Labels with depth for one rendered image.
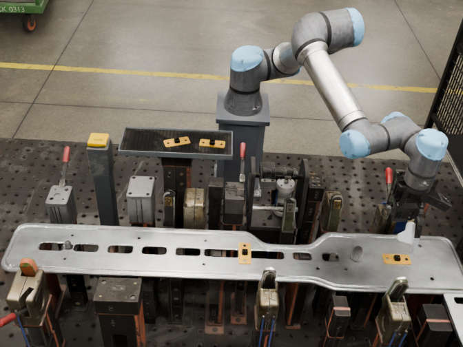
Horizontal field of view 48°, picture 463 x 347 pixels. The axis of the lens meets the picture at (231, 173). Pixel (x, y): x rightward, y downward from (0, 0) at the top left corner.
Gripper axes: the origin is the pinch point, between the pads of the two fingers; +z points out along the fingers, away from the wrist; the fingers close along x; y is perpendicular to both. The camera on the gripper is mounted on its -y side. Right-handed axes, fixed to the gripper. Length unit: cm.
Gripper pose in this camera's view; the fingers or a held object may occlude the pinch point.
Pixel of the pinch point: (406, 234)
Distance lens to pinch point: 160.4
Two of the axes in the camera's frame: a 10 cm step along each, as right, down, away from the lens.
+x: 0.0, 6.4, -7.7
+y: -10.0, -0.3, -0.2
